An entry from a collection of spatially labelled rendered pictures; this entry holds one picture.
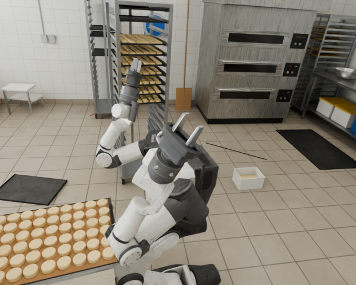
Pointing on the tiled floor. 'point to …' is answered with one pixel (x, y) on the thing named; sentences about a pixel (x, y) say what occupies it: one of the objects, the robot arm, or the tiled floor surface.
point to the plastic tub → (248, 178)
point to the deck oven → (252, 57)
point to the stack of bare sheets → (29, 189)
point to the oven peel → (185, 96)
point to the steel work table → (354, 85)
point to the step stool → (21, 95)
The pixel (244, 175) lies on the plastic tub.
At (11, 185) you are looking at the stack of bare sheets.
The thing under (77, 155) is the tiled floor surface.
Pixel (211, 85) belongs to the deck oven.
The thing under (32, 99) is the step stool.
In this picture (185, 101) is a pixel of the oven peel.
